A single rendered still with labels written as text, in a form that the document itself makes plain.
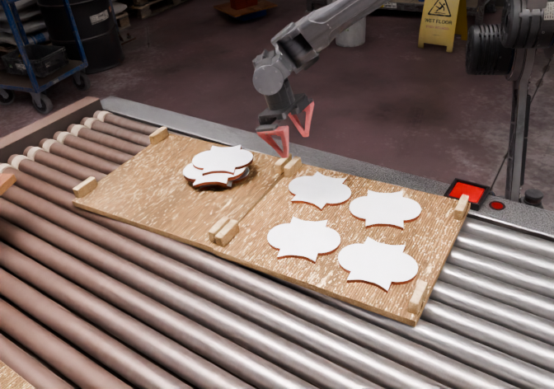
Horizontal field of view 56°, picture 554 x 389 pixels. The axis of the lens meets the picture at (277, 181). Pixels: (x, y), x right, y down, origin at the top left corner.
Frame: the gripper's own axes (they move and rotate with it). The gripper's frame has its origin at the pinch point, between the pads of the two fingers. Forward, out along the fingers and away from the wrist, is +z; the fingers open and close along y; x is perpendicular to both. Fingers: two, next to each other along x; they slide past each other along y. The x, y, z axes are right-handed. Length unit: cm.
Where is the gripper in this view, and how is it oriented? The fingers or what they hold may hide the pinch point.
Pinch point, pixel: (294, 143)
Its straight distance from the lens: 111.5
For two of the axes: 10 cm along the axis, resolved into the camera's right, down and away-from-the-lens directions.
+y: -4.8, 5.2, -7.1
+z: 3.1, 8.6, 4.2
